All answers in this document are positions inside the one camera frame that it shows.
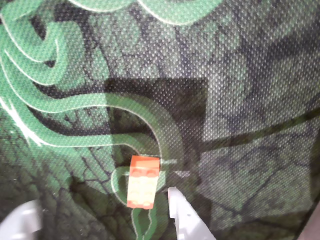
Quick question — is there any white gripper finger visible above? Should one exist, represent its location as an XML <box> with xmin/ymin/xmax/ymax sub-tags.
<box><xmin>0</xmin><ymin>199</ymin><xmax>43</xmax><ymax>240</ymax></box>
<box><xmin>167</xmin><ymin>186</ymin><xmax>214</xmax><ymax>240</ymax></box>

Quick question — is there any orange lego block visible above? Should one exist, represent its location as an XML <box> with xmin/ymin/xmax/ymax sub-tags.
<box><xmin>126</xmin><ymin>154</ymin><xmax>161</xmax><ymax>210</ymax></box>

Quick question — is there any green black patterned mouse mat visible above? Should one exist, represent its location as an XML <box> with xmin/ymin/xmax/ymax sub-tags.
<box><xmin>0</xmin><ymin>0</ymin><xmax>320</xmax><ymax>240</ymax></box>

